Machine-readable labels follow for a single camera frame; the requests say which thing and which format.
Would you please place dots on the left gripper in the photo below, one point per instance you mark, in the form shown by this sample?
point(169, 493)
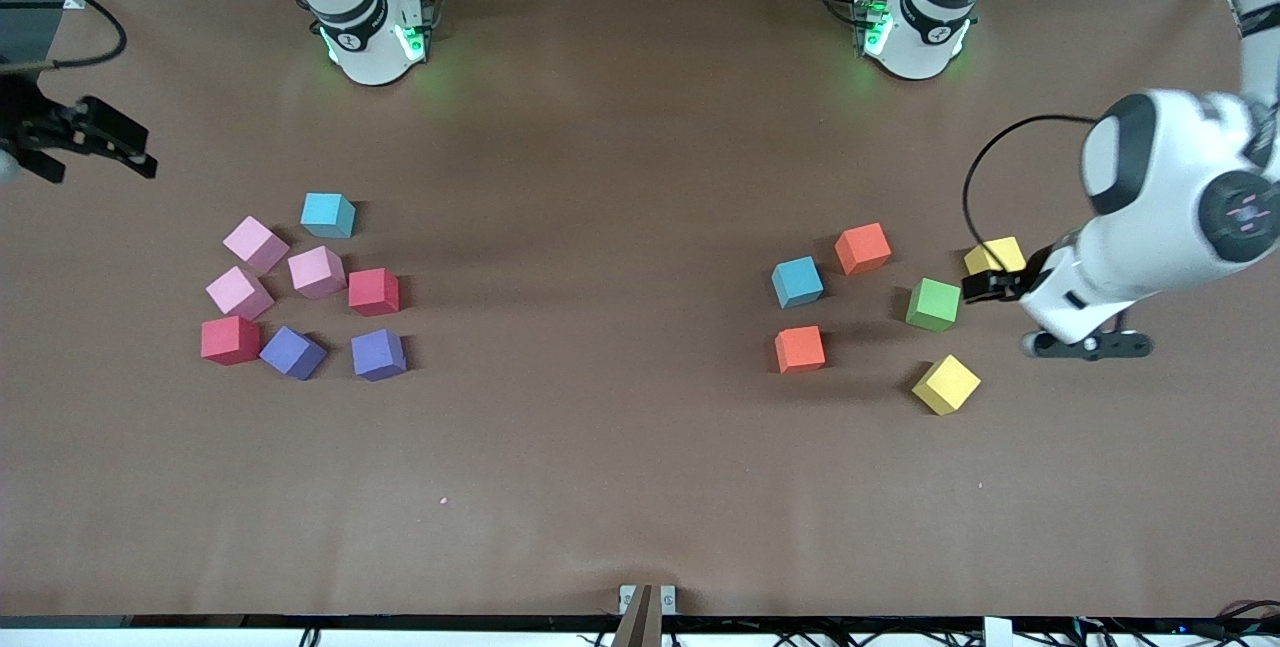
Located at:
point(1022, 279)

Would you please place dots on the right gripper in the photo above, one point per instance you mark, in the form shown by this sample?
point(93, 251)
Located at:
point(28, 123)

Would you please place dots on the green foam cube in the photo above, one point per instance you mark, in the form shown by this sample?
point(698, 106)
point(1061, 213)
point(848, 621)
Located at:
point(932, 305)

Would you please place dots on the yellow foam cube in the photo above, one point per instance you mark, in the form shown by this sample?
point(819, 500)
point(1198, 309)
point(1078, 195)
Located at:
point(946, 385)
point(993, 255)

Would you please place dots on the orange foam cube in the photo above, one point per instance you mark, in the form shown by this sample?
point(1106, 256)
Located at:
point(800, 349)
point(862, 249)

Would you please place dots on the light blue foam cube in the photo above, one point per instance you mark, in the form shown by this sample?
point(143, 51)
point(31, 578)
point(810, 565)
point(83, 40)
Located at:
point(327, 215)
point(797, 283)

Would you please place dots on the red foam cube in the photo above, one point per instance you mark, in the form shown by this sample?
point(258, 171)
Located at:
point(230, 340)
point(373, 292)

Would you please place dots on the purple foam cube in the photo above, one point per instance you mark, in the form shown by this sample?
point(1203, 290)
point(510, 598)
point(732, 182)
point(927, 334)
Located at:
point(378, 355)
point(292, 353)

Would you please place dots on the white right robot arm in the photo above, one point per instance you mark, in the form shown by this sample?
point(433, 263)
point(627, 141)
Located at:
point(370, 47)

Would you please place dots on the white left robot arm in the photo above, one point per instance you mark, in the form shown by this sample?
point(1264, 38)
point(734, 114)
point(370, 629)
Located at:
point(1170, 177)

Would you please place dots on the pink foam cube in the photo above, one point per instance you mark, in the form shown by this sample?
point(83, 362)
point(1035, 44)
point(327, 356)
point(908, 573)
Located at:
point(255, 244)
point(317, 272)
point(239, 293)

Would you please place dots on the white label tag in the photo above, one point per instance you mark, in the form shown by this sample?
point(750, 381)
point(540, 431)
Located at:
point(997, 633)

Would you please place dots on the brown table cover sheet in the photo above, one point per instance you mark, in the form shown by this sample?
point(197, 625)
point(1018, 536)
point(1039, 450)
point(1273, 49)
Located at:
point(640, 447)

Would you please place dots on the metal post bracket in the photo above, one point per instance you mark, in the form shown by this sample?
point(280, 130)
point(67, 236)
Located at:
point(647, 617)

